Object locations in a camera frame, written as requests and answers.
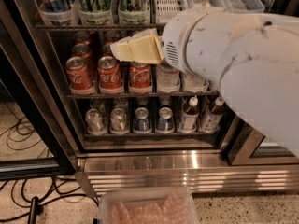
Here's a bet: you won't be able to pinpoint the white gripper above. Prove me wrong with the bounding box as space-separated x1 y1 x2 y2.
110 28 165 65

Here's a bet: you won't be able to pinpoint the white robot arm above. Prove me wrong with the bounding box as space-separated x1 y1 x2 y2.
111 7 299 155

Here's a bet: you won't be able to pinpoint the front right Coca-Cola can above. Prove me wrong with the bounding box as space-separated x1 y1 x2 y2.
129 62 151 89

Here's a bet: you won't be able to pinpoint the coca-cola can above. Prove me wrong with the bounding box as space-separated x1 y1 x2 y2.
102 43 113 56
66 57 93 90
129 62 151 89
71 43 96 79
97 56 121 89

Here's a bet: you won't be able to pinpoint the front middle Coca-Cola can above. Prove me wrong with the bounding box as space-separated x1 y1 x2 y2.
97 56 121 89

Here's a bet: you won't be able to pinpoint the blue can bottom left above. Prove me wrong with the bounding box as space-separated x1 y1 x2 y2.
134 107 150 132

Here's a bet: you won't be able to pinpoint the blue can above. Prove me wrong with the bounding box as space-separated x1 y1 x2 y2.
134 107 150 132
157 107 174 133

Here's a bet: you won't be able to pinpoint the front left Coca-Cola can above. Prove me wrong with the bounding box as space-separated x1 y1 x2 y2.
66 57 93 90

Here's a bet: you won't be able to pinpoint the blue can bottom right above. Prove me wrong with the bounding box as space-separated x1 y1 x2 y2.
157 107 174 133

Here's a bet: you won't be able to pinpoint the silver can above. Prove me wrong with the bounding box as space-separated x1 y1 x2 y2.
110 108 128 132
85 109 104 132

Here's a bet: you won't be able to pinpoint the silver can bottom left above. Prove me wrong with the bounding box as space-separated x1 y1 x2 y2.
85 109 104 132

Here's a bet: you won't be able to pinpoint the stainless steel fridge base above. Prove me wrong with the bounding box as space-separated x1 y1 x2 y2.
75 150 299 197

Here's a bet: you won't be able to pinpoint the fridge glass door right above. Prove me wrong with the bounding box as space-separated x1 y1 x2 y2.
225 0 299 166

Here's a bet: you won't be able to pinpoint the front left water bottle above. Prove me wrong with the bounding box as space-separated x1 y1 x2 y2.
157 62 179 87

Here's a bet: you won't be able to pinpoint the water bottle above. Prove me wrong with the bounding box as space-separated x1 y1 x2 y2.
183 74 206 89
157 62 179 87

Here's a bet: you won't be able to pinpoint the front middle water bottle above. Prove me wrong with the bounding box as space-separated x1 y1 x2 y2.
183 74 206 89

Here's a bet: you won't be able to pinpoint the empty white tray left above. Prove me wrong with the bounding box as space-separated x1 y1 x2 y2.
154 0 184 24

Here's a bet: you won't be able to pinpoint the left tea bottle white cap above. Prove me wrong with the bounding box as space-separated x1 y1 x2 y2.
179 96 199 133

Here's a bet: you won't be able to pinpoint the tea bottle white cap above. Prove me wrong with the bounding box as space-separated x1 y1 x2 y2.
200 97 225 133
179 96 199 133

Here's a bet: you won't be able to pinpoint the right tea bottle white cap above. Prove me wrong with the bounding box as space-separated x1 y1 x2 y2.
200 97 225 133

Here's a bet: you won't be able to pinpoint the clear plastic bin foreground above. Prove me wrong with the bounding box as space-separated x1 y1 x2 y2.
99 187 199 224

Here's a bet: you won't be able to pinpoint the middle wire shelf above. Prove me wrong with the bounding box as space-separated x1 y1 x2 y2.
66 91 219 99

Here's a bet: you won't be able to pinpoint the wire shelf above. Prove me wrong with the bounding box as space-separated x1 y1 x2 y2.
66 91 219 99
36 23 165 32

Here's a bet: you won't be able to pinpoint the top wire shelf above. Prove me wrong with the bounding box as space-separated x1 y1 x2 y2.
36 23 165 32

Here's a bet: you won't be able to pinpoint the black floor cables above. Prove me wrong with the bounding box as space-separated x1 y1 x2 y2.
0 101 101 223

